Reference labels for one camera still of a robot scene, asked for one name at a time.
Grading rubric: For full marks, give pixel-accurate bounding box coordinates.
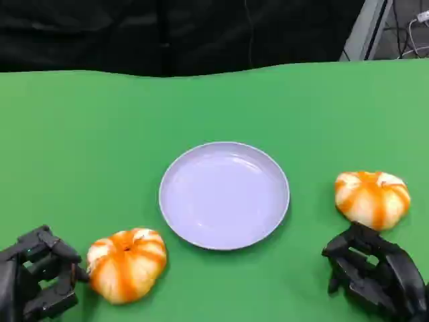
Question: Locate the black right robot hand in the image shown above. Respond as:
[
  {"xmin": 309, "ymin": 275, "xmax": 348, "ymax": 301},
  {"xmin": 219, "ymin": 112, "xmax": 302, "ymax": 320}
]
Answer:
[{"xmin": 321, "ymin": 223, "xmax": 429, "ymax": 322}]

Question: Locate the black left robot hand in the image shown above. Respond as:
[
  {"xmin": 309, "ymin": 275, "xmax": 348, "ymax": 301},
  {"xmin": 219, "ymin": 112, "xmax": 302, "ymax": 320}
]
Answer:
[{"xmin": 0, "ymin": 225, "xmax": 90, "ymax": 322}]

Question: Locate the orange and white bread roll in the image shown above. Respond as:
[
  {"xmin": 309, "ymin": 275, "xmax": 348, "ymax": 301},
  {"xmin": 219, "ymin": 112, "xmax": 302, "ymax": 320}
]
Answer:
[
  {"xmin": 334, "ymin": 170, "xmax": 412, "ymax": 231},
  {"xmin": 86, "ymin": 227, "xmax": 168, "ymax": 305}
]

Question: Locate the green table cloth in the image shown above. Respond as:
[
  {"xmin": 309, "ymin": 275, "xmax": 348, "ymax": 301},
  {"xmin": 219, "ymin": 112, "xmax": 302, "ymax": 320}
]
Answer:
[{"xmin": 0, "ymin": 57, "xmax": 429, "ymax": 322}]

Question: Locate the lilac plate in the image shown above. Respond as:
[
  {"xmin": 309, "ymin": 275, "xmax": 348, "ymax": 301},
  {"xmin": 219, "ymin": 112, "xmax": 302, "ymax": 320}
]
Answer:
[{"xmin": 159, "ymin": 141, "xmax": 291, "ymax": 252}]

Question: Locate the black backdrop curtain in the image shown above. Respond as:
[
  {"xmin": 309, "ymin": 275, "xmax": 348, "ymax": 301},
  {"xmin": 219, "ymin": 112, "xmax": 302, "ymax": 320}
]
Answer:
[{"xmin": 0, "ymin": 0, "xmax": 366, "ymax": 78}]

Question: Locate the grey metal frame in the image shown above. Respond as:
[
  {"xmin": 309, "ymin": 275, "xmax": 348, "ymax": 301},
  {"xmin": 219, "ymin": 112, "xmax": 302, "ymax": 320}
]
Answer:
[{"xmin": 339, "ymin": 0, "xmax": 395, "ymax": 62}]

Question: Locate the white charger cable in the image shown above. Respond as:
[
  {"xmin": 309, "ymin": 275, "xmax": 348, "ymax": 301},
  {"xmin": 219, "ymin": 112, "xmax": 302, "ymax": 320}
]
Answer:
[{"xmin": 407, "ymin": 11, "xmax": 429, "ymax": 58}]

